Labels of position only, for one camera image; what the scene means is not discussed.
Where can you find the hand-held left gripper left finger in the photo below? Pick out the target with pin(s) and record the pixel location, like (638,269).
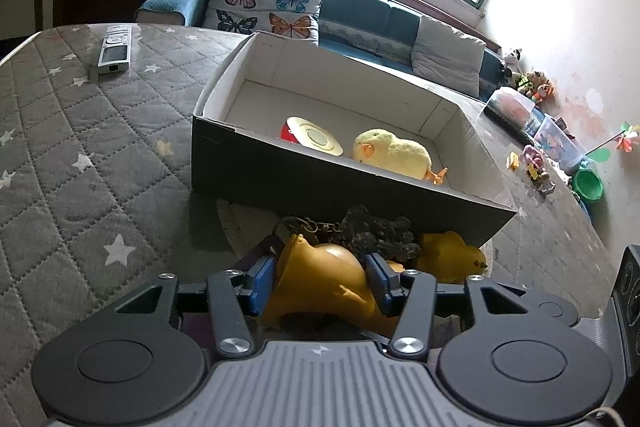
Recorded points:
(262,287)

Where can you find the yellow toy car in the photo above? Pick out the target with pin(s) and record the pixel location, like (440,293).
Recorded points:
(537,173)

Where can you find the pink toy figure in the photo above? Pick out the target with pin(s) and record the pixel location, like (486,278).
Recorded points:
(532,155)

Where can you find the colourful pinwheel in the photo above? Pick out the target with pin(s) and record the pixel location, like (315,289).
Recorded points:
(627,139)

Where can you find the blue patterned box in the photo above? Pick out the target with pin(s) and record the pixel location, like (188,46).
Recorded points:
(542,127)

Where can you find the black and white plush toy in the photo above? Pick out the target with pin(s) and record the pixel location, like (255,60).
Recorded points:
(512,59)

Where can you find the small yellow rubber duck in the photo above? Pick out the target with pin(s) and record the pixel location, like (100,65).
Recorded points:
(450,257)

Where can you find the green plastic bowl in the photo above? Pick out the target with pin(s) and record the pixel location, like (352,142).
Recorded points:
(587,184)

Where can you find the large yellow rubber duck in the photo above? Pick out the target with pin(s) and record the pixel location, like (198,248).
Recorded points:
(325,282)

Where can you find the grey quilted star table cover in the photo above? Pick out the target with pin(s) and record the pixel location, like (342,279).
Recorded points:
(100,147)

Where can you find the yellow plush chick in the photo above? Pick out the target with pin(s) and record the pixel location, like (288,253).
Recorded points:
(395,152)

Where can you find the blue sofa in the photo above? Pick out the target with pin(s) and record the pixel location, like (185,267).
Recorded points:
(370,22)

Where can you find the small yellow toy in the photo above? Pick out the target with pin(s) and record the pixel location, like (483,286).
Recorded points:
(513,161)

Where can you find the white cushion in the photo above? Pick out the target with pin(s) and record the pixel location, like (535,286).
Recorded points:
(447,54)

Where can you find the white remote control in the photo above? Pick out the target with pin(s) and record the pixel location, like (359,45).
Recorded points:
(115,52)

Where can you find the green plush toy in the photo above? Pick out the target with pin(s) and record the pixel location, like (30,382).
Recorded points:
(523,83)

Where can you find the orange plush toy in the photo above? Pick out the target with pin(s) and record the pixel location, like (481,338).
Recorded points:
(542,91)

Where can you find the lidded clear storage box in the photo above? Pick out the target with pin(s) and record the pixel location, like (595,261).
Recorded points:
(510,107)

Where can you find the red toy apple half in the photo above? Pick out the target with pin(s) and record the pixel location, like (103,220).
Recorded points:
(317,137)

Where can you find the dark grey cardboard box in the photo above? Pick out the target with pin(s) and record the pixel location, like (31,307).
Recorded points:
(300,177)

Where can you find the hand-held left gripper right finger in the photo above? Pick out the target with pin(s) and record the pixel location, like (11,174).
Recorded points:
(380,284)

